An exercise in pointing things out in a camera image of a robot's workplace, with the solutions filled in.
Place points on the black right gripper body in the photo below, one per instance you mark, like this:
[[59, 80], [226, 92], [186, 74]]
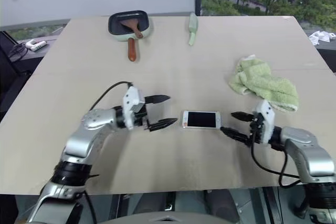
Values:
[[256, 129]]

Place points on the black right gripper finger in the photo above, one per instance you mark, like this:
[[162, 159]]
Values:
[[241, 116], [235, 134]]

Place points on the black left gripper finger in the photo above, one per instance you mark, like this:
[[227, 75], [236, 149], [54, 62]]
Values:
[[162, 124], [157, 98]]

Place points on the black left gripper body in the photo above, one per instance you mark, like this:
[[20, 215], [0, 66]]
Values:
[[140, 117]]

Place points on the white smartphone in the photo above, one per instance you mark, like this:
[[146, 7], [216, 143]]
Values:
[[202, 119]]

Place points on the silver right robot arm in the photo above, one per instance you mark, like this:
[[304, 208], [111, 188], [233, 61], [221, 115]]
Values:
[[307, 153]]

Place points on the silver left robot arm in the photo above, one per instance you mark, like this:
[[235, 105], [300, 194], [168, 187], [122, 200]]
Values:
[[86, 134]]

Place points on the light green towel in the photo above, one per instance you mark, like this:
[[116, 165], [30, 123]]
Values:
[[265, 85]]

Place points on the brown wooden spatula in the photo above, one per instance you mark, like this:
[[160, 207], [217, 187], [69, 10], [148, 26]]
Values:
[[131, 27]]

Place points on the green square frying pan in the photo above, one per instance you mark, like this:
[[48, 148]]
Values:
[[130, 23]]

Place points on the white crumpled paper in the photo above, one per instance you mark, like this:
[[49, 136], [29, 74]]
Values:
[[321, 36]]

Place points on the white power strip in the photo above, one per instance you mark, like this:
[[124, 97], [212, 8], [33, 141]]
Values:
[[35, 45]]

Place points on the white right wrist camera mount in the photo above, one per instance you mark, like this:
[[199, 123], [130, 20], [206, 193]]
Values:
[[267, 121]]

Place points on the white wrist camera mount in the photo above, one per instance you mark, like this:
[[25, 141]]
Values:
[[131, 100], [267, 121]]

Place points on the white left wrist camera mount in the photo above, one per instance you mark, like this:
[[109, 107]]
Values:
[[131, 100]]

